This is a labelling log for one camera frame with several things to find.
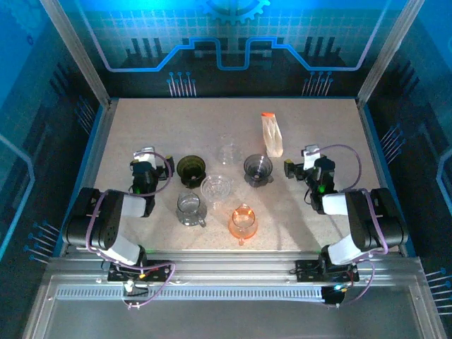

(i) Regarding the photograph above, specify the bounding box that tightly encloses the clear glass carafe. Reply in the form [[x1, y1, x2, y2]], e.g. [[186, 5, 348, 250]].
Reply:
[[217, 133, 244, 166]]

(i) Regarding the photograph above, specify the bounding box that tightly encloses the grey glass carafe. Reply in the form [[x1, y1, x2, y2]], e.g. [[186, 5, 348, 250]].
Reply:
[[175, 192, 208, 229]]

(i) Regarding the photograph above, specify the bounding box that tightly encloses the black control box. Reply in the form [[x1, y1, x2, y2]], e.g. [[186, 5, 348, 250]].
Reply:
[[321, 284, 346, 307]]

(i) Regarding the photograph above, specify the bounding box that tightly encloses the blue table side rail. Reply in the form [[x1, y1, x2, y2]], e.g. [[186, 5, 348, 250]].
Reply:
[[355, 98, 410, 254], [59, 100, 119, 254]]

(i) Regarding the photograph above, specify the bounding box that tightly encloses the aluminium frame post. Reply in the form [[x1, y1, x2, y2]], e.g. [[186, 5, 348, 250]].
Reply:
[[38, 0, 113, 108], [355, 0, 427, 109]]

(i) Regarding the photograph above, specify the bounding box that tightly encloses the grey plastic coffee dripper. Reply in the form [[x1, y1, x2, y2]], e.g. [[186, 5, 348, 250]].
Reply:
[[242, 153, 275, 188]]

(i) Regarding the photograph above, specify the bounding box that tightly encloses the metal front tray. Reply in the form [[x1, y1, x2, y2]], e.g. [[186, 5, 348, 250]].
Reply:
[[20, 275, 448, 339]]

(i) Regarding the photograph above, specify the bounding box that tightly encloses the orange glass carafe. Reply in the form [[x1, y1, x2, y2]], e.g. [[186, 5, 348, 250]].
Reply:
[[227, 204, 258, 246]]

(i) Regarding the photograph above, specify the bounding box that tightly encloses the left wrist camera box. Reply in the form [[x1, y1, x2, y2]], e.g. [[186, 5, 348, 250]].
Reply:
[[133, 146, 157, 171]]

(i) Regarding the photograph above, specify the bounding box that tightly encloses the coffee filter pack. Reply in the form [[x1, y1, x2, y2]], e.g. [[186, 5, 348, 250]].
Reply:
[[260, 112, 285, 158]]

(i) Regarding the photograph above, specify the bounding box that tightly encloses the slotted grey cable duct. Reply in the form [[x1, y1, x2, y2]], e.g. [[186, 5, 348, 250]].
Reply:
[[56, 286, 328, 302]]

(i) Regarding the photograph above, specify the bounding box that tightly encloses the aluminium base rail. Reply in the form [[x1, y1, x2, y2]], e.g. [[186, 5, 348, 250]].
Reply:
[[49, 249, 424, 283]]

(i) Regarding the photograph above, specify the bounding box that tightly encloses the green plastic coffee dripper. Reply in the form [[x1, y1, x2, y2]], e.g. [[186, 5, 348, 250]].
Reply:
[[176, 154, 208, 190]]

